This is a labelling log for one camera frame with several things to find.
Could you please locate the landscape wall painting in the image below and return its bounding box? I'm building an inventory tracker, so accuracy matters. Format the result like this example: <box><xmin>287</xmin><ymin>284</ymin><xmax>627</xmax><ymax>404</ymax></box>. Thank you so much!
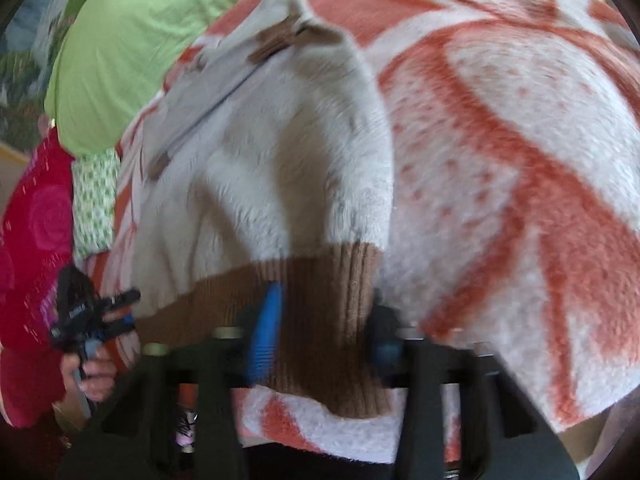
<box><xmin>0</xmin><ymin>0</ymin><xmax>121</xmax><ymax>152</ymax></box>

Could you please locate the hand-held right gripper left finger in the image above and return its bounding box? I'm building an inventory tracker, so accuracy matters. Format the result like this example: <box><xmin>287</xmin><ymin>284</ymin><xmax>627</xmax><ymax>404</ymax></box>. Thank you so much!
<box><xmin>57</xmin><ymin>281</ymin><xmax>288</xmax><ymax>480</ymax></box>

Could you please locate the grey sweater with brown hem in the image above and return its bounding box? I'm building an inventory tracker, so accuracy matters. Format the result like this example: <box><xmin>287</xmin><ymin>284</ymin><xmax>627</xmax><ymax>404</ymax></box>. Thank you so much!
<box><xmin>132</xmin><ymin>0</ymin><xmax>397</xmax><ymax>420</ymax></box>

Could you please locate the light green quilt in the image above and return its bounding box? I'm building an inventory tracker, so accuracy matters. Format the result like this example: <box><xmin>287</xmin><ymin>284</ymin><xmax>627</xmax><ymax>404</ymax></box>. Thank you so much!
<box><xmin>44</xmin><ymin>0</ymin><xmax>301</xmax><ymax>159</ymax></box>

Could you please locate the green and white patterned pillow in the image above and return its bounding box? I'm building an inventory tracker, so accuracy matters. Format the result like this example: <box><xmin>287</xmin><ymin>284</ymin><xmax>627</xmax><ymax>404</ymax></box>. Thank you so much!
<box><xmin>71</xmin><ymin>149</ymin><xmax>122</xmax><ymax>264</ymax></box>

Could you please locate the red floral quilt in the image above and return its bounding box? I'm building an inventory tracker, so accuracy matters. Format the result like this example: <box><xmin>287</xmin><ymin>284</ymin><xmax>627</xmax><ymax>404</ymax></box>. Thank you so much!
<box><xmin>0</xmin><ymin>125</ymin><xmax>123</xmax><ymax>430</ymax></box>

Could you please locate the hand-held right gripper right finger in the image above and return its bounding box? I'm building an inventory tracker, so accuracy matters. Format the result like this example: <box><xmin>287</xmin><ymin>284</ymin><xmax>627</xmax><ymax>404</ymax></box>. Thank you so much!
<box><xmin>366</xmin><ymin>291</ymin><xmax>582</xmax><ymax>480</ymax></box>

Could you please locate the person's left hand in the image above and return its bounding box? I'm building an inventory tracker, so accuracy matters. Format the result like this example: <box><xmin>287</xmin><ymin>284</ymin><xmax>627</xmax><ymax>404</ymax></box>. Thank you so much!
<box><xmin>60</xmin><ymin>345</ymin><xmax>119</xmax><ymax>403</ymax></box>

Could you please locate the orange and white printed blanket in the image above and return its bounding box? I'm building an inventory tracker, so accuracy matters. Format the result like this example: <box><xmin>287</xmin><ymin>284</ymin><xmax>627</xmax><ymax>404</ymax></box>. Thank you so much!
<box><xmin>85</xmin><ymin>0</ymin><xmax>640</xmax><ymax>465</ymax></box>

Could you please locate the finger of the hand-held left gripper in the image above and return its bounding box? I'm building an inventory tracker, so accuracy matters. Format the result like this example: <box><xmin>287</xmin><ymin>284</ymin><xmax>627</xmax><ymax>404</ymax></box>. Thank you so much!
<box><xmin>100</xmin><ymin>316</ymin><xmax>137</xmax><ymax>342</ymax></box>
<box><xmin>99</xmin><ymin>287</ymin><xmax>142</xmax><ymax>312</ymax></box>

